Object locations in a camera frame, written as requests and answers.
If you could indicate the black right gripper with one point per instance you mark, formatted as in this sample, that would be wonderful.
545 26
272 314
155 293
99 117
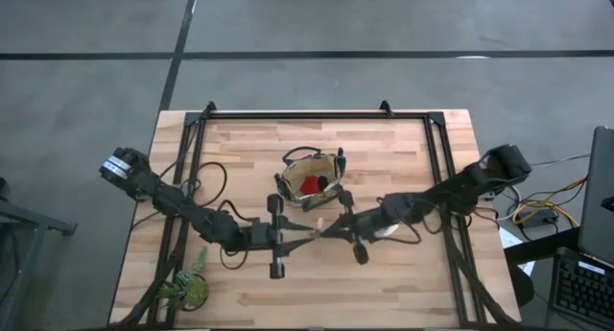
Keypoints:
364 223

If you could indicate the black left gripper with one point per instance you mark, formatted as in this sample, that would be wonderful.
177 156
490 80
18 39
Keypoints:
261 236

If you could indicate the red gardening glove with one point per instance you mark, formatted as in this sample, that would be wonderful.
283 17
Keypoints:
311 184

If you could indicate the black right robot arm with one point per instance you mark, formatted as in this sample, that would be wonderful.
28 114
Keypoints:
455 187

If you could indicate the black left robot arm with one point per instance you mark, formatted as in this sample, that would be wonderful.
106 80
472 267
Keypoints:
168 199

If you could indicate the beige green-trimmed gardening bag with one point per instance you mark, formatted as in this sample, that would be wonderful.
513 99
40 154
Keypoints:
307 167

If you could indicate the succulent plant in black pot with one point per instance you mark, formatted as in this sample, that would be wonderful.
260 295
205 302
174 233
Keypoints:
192 290

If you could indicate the white paper sheet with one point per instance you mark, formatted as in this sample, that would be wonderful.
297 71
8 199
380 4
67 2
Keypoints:
508 240

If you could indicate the black power adapter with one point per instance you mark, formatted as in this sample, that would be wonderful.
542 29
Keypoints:
537 219

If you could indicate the black keyboard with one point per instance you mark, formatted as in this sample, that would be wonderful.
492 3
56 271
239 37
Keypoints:
585 288

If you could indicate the grey laptop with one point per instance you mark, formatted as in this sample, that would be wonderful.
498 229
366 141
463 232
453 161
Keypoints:
599 192

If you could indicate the black metal stand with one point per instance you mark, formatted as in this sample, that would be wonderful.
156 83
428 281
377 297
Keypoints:
29 220

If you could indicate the black aluminium rig frame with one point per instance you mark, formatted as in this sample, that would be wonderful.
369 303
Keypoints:
312 115

